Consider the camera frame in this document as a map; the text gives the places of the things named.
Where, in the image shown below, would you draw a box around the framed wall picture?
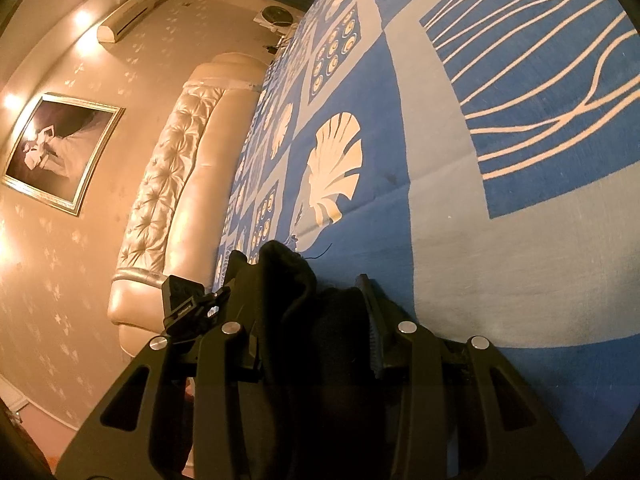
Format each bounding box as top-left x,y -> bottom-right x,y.
1,92 -> 126,217

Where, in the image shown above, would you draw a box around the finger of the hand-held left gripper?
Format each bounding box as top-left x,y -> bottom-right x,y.
221,249 -> 264,322

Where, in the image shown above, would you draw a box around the black pants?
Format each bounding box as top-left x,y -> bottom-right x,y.
250,240 -> 402,480

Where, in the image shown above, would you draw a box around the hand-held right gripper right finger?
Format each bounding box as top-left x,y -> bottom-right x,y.
356,273 -> 587,480

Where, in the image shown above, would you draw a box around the cream tufted headboard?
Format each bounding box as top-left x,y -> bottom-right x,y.
107,51 -> 273,358

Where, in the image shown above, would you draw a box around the blue patterned bed sheet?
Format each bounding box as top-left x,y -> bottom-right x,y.
215,0 -> 640,471

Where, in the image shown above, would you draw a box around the white air conditioner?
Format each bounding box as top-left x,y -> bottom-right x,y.
96,0 -> 181,44

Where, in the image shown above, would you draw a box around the small round fan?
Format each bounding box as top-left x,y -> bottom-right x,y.
253,5 -> 297,29

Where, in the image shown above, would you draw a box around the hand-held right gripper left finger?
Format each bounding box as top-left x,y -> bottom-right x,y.
54,323 -> 272,480

